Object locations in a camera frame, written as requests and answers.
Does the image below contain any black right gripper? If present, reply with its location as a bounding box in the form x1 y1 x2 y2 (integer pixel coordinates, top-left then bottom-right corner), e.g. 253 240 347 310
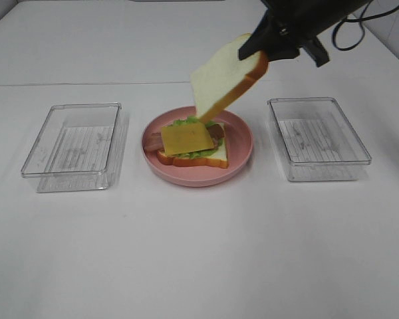
238 0 366 67

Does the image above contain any white bread slice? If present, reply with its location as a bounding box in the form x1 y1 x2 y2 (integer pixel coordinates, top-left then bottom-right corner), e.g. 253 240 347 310
155 122 229 169
190 33 269 124

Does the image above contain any brown bacon strip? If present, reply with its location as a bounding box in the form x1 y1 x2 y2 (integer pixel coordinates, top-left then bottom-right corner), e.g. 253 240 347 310
206 123 225 140

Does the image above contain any green lettuce leaf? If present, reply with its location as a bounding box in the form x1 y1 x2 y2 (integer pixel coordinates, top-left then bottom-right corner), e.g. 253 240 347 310
161 116 225 160

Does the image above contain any yellow cheese slice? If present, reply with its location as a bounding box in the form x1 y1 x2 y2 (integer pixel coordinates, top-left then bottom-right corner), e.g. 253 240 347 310
161 122 214 156

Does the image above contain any pink ham strip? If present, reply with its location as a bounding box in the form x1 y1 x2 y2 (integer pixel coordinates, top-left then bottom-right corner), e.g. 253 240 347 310
143 132 220 154

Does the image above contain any clear plastic right tray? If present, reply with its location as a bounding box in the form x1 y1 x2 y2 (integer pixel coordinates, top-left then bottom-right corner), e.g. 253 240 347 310
267 97 372 182

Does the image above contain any clear plastic tray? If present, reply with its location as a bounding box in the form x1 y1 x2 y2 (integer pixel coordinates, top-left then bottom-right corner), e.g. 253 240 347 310
21 102 128 193
267 97 372 182

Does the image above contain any pink round plate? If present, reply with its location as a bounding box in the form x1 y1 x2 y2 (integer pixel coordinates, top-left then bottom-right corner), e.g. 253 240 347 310
143 110 253 187

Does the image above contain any clear plastic left tray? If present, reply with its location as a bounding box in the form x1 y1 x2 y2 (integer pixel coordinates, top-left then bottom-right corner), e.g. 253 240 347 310
21 102 128 193

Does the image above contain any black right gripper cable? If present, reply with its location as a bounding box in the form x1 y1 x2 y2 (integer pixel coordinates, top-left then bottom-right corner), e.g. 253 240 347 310
331 0 399 51

